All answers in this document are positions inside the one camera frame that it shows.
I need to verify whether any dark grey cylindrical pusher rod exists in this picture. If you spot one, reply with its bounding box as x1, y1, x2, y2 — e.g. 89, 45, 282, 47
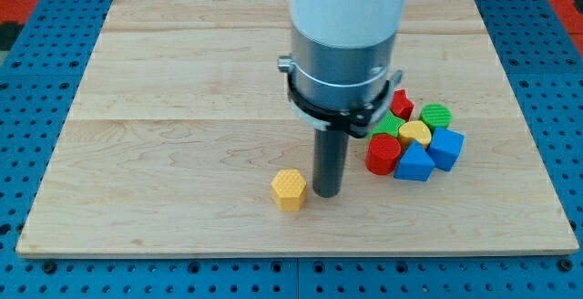
312, 130, 348, 198

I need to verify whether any green cylinder block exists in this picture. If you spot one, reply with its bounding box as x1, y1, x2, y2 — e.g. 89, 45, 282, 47
419, 103, 453, 132

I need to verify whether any light wooden board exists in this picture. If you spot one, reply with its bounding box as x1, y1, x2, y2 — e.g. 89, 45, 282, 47
16, 0, 579, 259

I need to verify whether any black clamp ring with bracket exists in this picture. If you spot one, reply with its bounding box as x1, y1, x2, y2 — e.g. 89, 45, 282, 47
285, 69, 404, 139

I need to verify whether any red cylinder block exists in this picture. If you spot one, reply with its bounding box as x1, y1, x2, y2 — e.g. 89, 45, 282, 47
364, 134, 402, 175

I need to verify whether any green star block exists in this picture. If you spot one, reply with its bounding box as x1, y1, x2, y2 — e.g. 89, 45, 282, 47
368, 110, 405, 139

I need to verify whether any blue triangle block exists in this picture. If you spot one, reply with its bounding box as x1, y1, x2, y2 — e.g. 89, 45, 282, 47
394, 140, 435, 181

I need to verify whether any yellow heart block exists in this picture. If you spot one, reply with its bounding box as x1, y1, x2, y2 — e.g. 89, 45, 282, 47
397, 120, 432, 150

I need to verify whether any red star block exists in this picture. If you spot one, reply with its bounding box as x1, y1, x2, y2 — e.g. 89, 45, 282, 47
390, 88, 414, 121

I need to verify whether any yellow hexagon block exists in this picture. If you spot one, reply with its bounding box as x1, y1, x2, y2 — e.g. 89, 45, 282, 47
271, 170, 307, 211

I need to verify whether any blue cube block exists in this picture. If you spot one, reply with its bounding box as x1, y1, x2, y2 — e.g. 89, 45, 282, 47
427, 128, 465, 171

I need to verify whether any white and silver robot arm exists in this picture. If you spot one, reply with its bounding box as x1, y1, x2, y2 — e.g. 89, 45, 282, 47
278, 0, 405, 137

